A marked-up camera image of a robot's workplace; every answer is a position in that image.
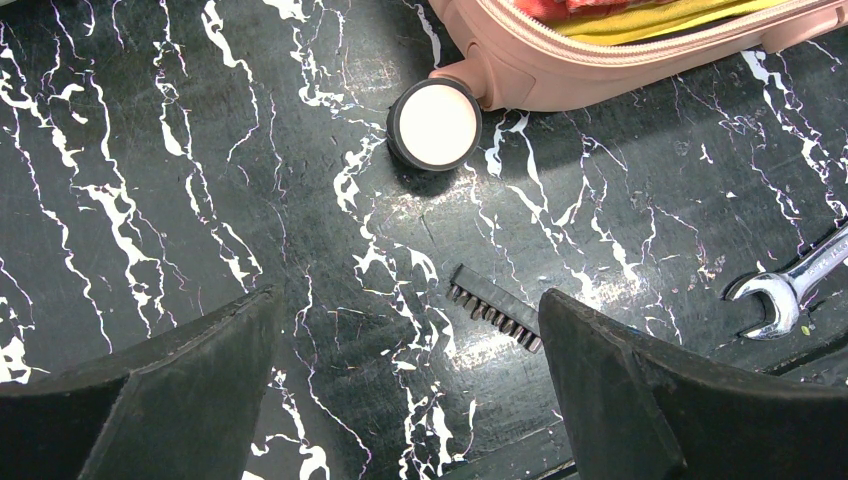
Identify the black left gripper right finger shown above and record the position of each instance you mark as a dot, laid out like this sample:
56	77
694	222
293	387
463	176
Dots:
637	407

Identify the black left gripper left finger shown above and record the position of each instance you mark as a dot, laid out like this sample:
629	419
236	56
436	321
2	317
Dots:
181	405

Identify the pink hard-shell suitcase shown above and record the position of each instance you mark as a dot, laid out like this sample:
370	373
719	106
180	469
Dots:
510	60

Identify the silver open-end wrench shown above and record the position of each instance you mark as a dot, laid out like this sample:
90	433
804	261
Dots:
782	292

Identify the black spring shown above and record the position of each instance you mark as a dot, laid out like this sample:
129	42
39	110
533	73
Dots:
486	301

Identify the yellow snack packet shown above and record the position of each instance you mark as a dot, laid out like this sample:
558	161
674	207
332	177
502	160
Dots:
654	20

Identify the red snack packet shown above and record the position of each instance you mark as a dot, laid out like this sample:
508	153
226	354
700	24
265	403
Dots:
548	11

